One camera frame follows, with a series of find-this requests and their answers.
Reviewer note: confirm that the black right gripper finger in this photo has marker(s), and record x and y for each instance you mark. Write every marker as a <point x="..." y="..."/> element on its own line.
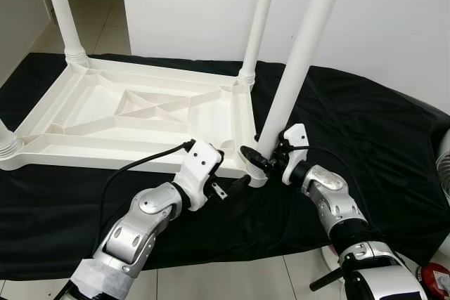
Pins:
<point x="253" y="156"/>

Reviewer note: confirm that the white plastic table top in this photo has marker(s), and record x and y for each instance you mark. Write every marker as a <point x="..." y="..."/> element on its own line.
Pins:
<point x="91" y="110"/>

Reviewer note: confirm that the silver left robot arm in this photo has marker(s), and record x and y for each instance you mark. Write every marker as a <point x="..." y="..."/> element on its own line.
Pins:
<point x="130" y="237"/>

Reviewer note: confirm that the white round floor base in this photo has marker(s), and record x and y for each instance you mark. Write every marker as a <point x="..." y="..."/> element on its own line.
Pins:
<point x="332" y="256"/>

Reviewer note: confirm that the black table cloth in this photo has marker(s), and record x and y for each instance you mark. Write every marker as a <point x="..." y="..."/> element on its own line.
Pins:
<point x="394" y="145"/>

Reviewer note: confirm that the black metal table leg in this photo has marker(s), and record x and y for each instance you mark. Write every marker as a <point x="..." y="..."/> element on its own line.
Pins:
<point x="327" y="280"/>

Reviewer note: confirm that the red round object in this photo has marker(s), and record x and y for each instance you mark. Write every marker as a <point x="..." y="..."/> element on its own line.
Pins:
<point x="437" y="279"/>

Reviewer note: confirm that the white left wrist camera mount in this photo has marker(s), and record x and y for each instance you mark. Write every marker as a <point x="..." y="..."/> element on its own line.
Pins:
<point x="200" y="163"/>

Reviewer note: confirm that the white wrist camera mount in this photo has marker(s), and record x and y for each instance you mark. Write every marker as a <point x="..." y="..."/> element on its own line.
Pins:
<point x="200" y="163"/>
<point x="295" y="135"/>

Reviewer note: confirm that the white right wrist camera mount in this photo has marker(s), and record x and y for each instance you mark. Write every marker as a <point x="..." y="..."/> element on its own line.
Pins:
<point x="295" y="135"/>

